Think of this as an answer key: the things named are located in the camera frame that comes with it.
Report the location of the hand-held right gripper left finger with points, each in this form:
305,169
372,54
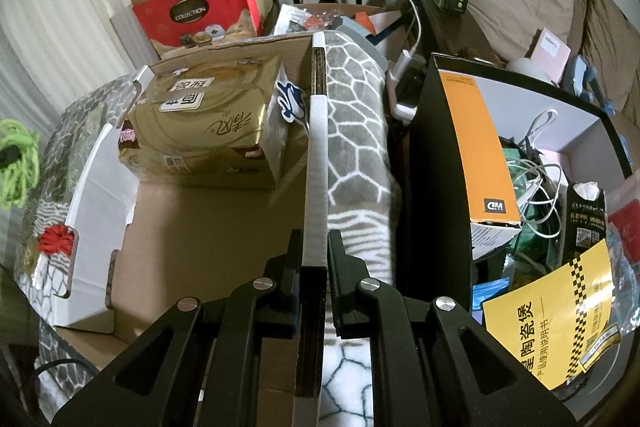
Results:
287,302

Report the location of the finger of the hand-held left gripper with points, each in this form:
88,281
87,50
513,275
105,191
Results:
7,156

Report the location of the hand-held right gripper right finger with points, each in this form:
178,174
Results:
345,297

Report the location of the brown cardboard box white outside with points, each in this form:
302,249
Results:
200,232

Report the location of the black storage box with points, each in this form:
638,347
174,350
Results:
440,207

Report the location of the blue packet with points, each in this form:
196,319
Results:
490,294

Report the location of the white curtain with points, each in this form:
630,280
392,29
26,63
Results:
60,7

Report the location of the grey patterned blanket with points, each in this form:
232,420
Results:
355,132

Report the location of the gold tissue pack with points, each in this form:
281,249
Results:
200,122

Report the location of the orange and black box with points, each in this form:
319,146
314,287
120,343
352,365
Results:
475,147

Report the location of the blue white sticker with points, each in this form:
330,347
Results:
291,99

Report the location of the yellow manual booklet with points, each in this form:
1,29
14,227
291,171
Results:
550,322

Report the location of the green circuit board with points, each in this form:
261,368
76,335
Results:
515,157

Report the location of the white power adapter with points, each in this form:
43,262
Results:
405,67

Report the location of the red collection gift box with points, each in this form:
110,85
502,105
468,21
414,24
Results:
200,7

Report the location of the black torn packet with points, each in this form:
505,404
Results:
582,227

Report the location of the open cardboard box with clutter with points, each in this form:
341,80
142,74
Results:
325,19

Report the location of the clear plastic bag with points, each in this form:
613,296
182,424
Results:
627,277

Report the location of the red packet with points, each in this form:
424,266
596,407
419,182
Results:
625,222

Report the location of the white round object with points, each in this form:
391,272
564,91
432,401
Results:
525,69

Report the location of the pink box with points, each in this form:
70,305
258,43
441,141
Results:
550,54

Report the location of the blue toy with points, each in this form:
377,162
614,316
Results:
580,72

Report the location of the brown striped pillow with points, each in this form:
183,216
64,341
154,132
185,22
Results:
610,37

